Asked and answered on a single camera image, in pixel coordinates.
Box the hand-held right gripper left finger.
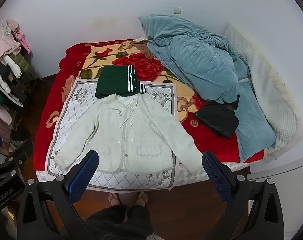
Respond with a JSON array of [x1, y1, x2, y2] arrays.
[[16, 150, 100, 240]]

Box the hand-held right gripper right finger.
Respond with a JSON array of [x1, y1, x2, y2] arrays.
[[202, 151, 285, 240]]

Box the white fuzzy cardigan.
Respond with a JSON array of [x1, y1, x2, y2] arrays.
[[52, 94, 208, 180]]

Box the clothes on rack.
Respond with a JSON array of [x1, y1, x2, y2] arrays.
[[0, 19, 42, 140]]

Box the person's left foot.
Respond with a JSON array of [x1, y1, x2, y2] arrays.
[[108, 192, 122, 206]]

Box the person's foot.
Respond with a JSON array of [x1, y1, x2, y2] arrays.
[[108, 192, 122, 206], [134, 191, 149, 207]]

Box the black garment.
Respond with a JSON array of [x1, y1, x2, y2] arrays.
[[193, 94, 240, 138]]

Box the person's dark pants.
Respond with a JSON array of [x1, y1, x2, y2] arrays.
[[85, 204, 154, 240]]

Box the person's right foot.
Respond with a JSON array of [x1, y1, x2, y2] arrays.
[[134, 191, 149, 207]]

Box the white cabinet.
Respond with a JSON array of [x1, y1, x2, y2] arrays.
[[246, 152, 303, 233]]

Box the white grid-pattern floral mat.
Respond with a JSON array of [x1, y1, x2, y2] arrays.
[[46, 80, 183, 192]]

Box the green folded garment white stripes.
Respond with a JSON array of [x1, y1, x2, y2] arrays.
[[95, 65, 147, 99]]

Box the teal duvet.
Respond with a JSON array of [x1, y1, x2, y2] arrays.
[[138, 14, 277, 162]]

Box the red floral blanket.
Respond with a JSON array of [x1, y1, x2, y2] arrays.
[[33, 37, 264, 173]]

